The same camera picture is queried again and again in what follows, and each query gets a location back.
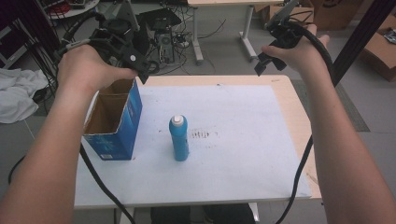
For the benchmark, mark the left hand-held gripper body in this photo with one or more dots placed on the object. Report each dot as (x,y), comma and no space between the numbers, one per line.
(120,46)

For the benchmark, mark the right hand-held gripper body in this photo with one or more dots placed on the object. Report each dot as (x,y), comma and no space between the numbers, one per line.
(281,29)

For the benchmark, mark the blue cardboard box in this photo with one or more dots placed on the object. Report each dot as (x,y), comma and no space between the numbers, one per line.
(116,119)

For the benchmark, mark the blue spray bottle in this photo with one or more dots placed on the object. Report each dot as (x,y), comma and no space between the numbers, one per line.
(179,139)

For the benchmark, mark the person's right hand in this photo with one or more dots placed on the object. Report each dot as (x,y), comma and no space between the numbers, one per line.
(299,53)

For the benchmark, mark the person's left hand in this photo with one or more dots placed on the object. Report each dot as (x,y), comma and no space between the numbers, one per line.
(87,69)

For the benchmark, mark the computer tower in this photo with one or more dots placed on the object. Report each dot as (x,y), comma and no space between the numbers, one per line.
(166,48)

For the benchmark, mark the black metal stand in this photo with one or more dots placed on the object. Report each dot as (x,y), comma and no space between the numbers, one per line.
(361,40)

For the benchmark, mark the white mat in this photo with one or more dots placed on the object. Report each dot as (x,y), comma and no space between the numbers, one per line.
(199,146)

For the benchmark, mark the flat brown cardboard box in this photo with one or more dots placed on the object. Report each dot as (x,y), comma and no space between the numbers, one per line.
(381,49)

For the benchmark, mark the white cloth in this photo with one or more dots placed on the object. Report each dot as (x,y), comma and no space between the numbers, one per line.
(18,93)

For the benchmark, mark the person's dark trousers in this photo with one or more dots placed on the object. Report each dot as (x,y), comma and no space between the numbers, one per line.
(202,214)

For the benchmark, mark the white desk frame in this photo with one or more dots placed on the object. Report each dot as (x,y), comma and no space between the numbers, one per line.
(218,31)

